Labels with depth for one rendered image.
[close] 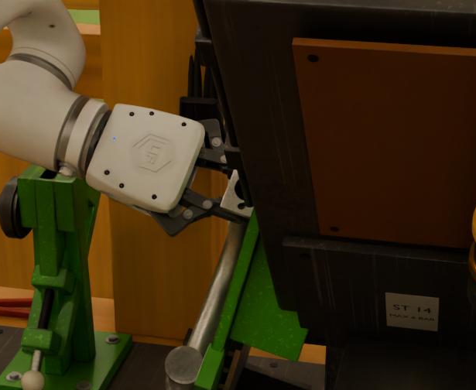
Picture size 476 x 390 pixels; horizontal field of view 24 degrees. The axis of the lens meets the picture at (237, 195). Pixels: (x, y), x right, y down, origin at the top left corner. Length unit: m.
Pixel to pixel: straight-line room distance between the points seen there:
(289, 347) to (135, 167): 0.23
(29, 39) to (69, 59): 0.05
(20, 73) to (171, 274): 0.43
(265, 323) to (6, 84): 0.35
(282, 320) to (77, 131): 0.28
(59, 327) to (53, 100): 0.33
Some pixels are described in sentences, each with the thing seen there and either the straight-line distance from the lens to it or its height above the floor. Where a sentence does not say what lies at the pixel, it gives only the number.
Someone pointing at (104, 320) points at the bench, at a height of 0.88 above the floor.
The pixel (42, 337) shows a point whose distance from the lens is 1.35.
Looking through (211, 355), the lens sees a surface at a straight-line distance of 1.08.
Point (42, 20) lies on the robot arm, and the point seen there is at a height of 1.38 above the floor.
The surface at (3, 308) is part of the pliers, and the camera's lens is 1.63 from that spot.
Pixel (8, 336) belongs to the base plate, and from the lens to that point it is 1.54.
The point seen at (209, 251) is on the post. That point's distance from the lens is 1.46.
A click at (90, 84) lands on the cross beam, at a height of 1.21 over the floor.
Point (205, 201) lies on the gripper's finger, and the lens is 1.13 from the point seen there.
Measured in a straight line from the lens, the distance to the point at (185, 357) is 1.10.
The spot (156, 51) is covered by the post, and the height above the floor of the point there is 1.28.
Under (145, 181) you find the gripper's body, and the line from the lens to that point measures 1.12.
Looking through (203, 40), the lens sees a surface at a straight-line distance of 0.82.
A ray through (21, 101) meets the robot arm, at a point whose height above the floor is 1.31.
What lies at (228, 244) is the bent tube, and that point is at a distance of 1.22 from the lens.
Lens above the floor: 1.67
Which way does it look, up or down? 24 degrees down
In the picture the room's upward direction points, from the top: straight up
